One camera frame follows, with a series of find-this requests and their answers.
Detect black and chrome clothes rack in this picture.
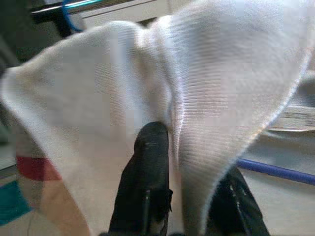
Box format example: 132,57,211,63
31,0,99,37

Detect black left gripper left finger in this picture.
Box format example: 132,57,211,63
108,121,173,236

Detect grey curtain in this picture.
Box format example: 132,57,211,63
0,0,34,72

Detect white ribbed knit garment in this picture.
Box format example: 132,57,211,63
0,0,313,236

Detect blue plastic hanger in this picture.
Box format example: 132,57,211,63
61,0,84,32

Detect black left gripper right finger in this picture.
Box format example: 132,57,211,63
204,167,270,236

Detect teal floor mat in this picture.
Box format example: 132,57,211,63
0,181,32,225

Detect red cloth item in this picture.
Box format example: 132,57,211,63
16,157,62,181

